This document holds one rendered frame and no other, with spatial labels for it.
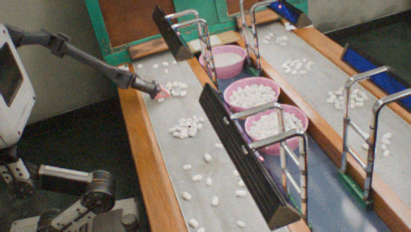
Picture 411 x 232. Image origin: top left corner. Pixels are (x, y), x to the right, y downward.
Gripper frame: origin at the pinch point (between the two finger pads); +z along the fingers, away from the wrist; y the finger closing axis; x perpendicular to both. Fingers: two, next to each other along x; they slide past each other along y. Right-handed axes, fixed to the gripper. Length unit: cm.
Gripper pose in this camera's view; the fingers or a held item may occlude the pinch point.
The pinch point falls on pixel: (168, 95)
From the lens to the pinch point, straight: 208.1
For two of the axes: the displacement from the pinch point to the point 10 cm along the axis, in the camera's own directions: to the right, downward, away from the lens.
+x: -4.9, 8.1, 3.3
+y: -2.9, -5.0, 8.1
